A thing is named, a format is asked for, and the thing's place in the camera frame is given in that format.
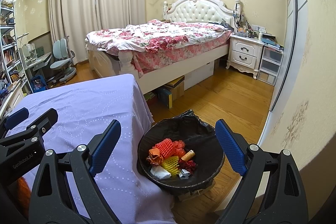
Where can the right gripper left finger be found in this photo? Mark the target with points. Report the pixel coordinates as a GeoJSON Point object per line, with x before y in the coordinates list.
{"type": "Point", "coordinates": [51, 199]}

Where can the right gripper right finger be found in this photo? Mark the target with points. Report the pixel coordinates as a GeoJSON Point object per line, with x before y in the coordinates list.
{"type": "Point", "coordinates": [284, 199]}

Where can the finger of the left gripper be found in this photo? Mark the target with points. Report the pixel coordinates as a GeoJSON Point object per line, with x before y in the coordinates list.
{"type": "Point", "coordinates": [33, 131]}
{"type": "Point", "coordinates": [9, 122]}

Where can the large red foam net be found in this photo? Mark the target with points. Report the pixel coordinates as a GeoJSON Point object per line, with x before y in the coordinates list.
{"type": "Point", "coordinates": [166, 148]}

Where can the yellow label bottle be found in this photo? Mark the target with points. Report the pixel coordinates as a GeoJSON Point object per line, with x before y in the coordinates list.
{"type": "Point", "coordinates": [188, 156]}

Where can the orange plastic bag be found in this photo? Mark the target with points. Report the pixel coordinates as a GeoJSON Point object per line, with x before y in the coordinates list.
{"type": "Point", "coordinates": [155, 158]}

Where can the black trash bin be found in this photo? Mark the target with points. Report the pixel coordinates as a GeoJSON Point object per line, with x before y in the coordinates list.
{"type": "Point", "coordinates": [198, 136]}

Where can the blue basket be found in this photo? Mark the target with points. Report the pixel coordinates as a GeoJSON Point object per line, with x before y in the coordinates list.
{"type": "Point", "coordinates": [38, 83]}

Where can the white bookshelf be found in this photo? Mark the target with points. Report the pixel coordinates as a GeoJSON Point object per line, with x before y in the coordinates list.
{"type": "Point", "coordinates": [12, 67]}

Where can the grey study desk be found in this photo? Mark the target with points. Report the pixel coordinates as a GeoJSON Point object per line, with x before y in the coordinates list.
{"type": "Point", "coordinates": [36, 67]}

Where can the purple tablecloth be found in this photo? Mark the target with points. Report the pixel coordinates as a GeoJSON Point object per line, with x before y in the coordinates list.
{"type": "Point", "coordinates": [84, 110]}

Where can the light blue desk chair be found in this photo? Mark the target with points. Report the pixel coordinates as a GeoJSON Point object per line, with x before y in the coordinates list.
{"type": "Point", "coordinates": [64, 63]}

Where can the yellow foam net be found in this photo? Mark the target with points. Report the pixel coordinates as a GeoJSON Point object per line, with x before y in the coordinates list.
{"type": "Point", "coordinates": [171, 165]}

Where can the plastic drawer unit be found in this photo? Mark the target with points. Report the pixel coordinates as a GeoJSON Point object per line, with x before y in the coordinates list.
{"type": "Point", "coordinates": [270, 64]}

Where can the cardboard box under bed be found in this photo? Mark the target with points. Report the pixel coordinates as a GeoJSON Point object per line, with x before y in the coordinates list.
{"type": "Point", "coordinates": [171, 91]}

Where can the white nightstand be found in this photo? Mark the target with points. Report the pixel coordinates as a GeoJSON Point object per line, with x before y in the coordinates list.
{"type": "Point", "coordinates": [245, 54]}

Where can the pink floral quilt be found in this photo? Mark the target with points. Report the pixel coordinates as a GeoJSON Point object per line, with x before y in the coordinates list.
{"type": "Point", "coordinates": [157, 44]}

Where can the white bed frame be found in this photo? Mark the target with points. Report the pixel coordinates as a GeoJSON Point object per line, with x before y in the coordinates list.
{"type": "Point", "coordinates": [215, 11]}

